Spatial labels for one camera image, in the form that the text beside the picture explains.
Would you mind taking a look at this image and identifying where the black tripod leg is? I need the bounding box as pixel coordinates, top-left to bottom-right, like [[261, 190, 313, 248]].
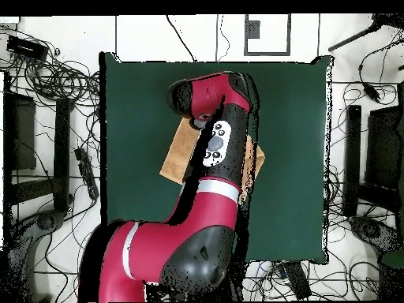
[[327, 13, 404, 53]]

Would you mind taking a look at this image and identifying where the black power brick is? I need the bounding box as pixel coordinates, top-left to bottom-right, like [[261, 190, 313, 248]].
[[281, 261, 312, 301]]

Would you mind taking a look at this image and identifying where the black electronics box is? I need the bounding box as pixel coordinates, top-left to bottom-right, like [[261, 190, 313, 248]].
[[6, 34, 49, 61]]

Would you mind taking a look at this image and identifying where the green object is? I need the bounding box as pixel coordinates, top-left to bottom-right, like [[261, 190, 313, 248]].
[[379, 249, 404, 270]]

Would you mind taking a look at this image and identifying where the dark green table cloth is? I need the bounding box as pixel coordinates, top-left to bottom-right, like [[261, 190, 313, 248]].
[[99, 51, 335, 264]]

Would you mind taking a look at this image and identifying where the grey chair base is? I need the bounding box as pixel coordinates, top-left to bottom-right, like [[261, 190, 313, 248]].
[[348, 215, 403, 263], [6, 209, 67, 303]]

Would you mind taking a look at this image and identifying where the black power strip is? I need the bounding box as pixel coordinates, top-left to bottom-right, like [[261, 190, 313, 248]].
[[74, 147, 100, 200]]

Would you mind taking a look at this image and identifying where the orange terry towel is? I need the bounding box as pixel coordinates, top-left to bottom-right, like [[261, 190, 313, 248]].
[[158, 117, 266, 206]]

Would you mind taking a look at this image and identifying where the black power adapter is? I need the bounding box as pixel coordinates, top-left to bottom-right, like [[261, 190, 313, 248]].
[[361, 82, 382, 104]]

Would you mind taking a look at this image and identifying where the blue and black cable tangle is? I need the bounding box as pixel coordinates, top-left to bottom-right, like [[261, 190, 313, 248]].
[[242, 260, 316, 301]]

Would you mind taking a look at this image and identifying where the black floor cable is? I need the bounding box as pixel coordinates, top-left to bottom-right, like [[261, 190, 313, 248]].
[[166, 14, 198, 63]]

